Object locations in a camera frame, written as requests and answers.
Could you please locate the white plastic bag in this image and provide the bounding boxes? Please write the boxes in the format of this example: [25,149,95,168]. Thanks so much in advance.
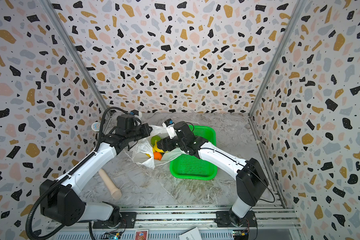
[131,126,183,169]

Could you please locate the yellow banana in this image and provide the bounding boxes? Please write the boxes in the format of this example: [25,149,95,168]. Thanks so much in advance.
[153,142,165,153]

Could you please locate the orange fruit large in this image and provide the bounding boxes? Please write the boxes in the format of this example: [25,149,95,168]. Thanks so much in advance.
[154,152,163,161]

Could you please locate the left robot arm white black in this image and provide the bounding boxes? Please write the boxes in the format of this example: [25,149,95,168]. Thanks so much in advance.
[40,114,153,227]

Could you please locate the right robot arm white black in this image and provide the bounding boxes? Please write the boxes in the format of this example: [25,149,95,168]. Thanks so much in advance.
[157,119,269,224]

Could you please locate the green plastic basket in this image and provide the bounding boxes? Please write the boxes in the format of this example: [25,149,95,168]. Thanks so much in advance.
[169,126,218,181]

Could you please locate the blue white microphone on stand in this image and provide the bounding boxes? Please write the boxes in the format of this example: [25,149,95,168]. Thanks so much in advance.
[91,122,104,133]

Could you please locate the beige wooden pestle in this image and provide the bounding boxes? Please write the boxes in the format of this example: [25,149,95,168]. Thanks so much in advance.
[98,169,122,200]

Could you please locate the white paper sheet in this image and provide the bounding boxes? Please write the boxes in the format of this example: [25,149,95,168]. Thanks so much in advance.
[179,227,202,240]

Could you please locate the small circuit board right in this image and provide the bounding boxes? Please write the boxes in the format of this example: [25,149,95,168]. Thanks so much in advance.
[233,230,249,240]

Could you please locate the small circuit board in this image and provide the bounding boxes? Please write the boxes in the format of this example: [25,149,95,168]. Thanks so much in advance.
[233,230,249,240]
[103,232,123,240]

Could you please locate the red card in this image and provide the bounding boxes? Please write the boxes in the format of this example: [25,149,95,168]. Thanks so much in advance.
[134,230,149,240]

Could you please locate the small circuit board left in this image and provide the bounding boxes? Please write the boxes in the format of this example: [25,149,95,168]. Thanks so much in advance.
[103,232,123,240]

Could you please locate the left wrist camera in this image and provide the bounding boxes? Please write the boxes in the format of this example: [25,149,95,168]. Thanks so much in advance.
[130,110,143,119]

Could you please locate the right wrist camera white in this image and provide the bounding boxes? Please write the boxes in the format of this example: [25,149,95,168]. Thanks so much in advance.
[163,119,176,139]

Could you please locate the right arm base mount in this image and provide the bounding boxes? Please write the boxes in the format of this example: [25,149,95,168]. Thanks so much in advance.
[215,210,258,228]

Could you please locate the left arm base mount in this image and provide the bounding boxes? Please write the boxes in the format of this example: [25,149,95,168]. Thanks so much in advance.
[92,212,137,230]

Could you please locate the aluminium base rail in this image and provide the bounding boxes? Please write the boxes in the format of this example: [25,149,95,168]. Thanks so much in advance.
[44,204,307,240]

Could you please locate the black corrugated cable hose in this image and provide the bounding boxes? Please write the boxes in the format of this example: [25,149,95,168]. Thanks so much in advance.
[25,106,130,240]

